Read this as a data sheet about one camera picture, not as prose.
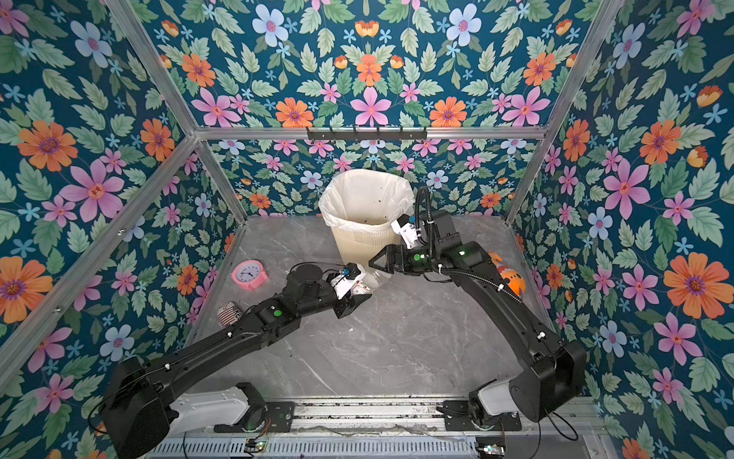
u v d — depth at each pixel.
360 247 0.85
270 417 0.73
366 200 0.97
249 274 0.99
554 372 0.38
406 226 0.66
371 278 0.72
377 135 0.92
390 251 0.63
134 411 0.39
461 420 0.72
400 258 0.62
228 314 0.89
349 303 0.65
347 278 0.63
